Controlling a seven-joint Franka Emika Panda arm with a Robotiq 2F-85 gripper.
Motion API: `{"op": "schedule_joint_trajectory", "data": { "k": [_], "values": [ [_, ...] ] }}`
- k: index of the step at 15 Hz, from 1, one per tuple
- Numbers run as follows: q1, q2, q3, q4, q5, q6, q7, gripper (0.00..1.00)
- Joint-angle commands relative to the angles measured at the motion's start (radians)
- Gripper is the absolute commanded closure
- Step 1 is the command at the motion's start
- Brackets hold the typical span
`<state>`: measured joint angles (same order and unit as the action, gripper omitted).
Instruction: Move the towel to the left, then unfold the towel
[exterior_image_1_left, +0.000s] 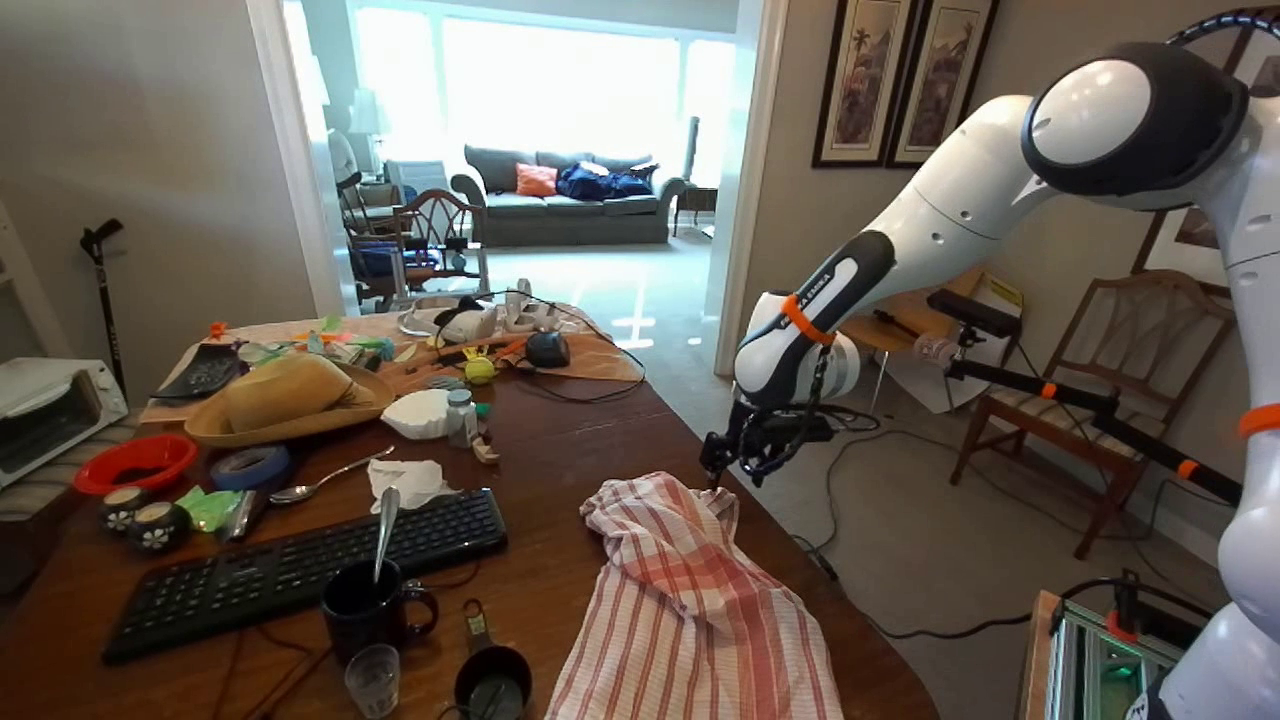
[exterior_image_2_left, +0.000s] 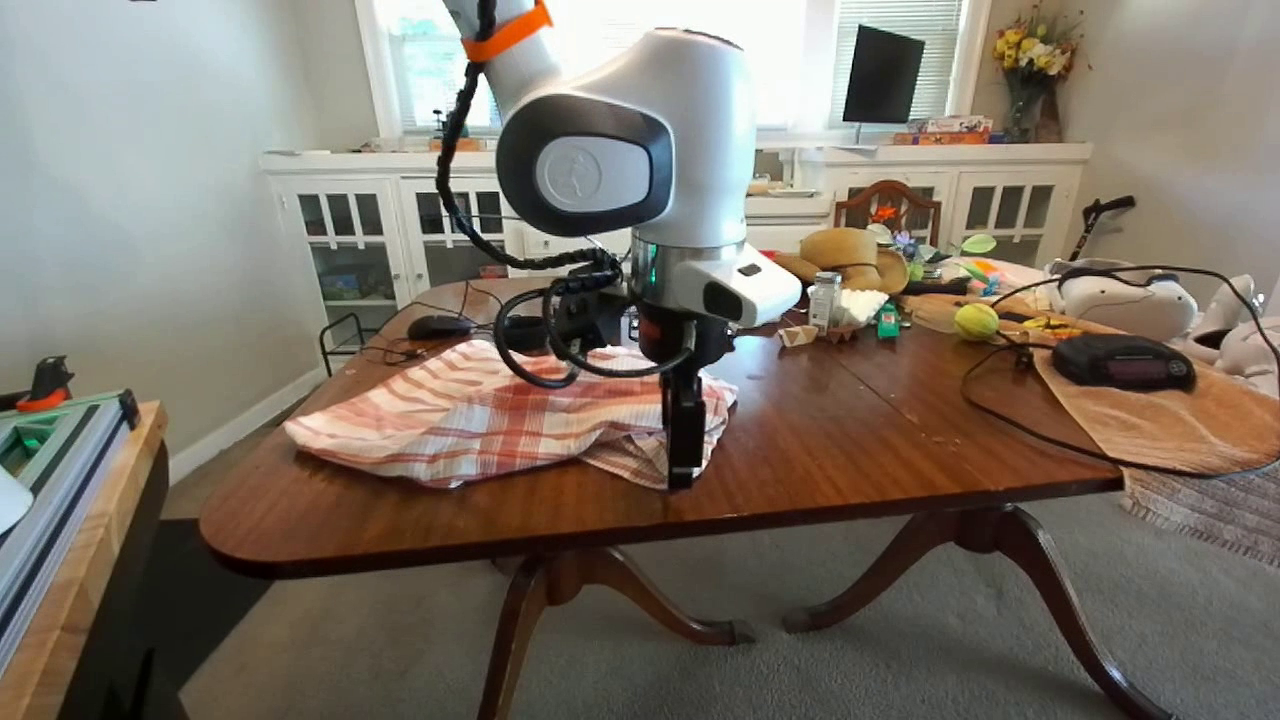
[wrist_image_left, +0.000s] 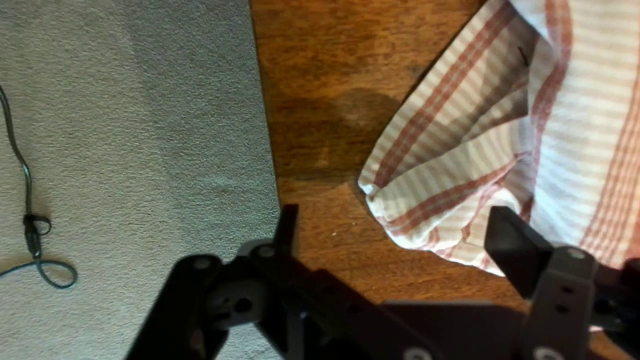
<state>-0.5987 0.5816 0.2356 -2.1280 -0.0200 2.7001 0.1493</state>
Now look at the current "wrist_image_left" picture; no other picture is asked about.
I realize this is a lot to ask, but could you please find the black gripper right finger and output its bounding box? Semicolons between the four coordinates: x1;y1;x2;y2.
483;207;640;360

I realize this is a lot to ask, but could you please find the thin dark floor cable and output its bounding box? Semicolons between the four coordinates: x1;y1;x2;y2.
0;86;80;293

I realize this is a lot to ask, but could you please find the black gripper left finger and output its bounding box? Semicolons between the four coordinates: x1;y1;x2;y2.
122;203;428;360

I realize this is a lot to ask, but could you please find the red white striped towel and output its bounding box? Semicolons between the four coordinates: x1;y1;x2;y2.
356;0;640;279

